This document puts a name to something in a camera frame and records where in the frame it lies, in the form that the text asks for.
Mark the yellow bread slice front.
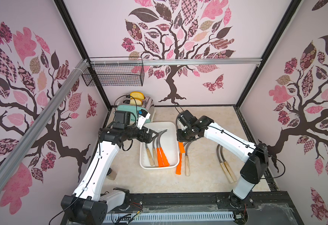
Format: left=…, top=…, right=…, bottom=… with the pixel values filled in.
left=130, top=98, right=143, bottom=106

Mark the black wire basket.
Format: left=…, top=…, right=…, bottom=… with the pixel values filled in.
left=82, top=56, right=145, bottom=87

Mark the yellow bread slice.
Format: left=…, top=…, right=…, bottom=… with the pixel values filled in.
left=130, top=91, right=145, bottom=100
left=130, top=98, right=143, bottom=106

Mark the aluminium rail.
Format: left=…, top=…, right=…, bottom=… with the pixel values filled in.
left=90, top=57, right=262, bottom=66
left=0, top=59, right=90, bottom=192

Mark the aluminium rail back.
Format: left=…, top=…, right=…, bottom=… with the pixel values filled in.
left=90, top=57, right=262, bottom=66

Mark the black base frame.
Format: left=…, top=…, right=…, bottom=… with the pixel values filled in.
left=107, top=191, right=303, bottom=225

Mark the small glass spice jar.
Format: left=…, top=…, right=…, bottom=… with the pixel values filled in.
left=106, top=168, right=117, bottom=181

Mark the orange handle sickle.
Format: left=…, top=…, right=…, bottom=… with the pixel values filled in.
left=156, top=132, right=164, bottom=167
left=178, top=142, right=185, bottom=154
left=176, top=153, right=182, bottom=175
left=158, top=130, right=170, bottom=167

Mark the white vented cable duct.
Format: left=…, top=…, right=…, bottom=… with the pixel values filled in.
left=103, top=211, right=235, bottom=225

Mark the wooden handle sickle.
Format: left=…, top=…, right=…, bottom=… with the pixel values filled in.
left=216, top=145, right=234, bottom=183
left=145, top=143, right=155, bottom=166
left=184, top=142, right=191, bottom=176
left=152, top=139, right=159, bottom=167
left=220, top=146, right=237, bottom=183

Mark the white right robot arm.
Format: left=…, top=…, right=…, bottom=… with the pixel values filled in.
left=176, top=110, right=269, bottom=201

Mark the white plastic storage tray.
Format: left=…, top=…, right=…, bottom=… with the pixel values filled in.
left=140, top=121, right=180, bottom=170

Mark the aluminium rail left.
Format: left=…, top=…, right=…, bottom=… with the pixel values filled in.
left=0, top=59, right=90, bottom=192

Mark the mint green toaster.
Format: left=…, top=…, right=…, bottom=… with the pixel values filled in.
left=115, top=94, right=155, bottom=123

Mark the yellow bread slice back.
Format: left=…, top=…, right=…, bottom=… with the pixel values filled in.
left=130, top=91, right=145, bottom=100

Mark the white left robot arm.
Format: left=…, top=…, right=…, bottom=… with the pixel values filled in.
left=61, top=127, right=159, bottom=225

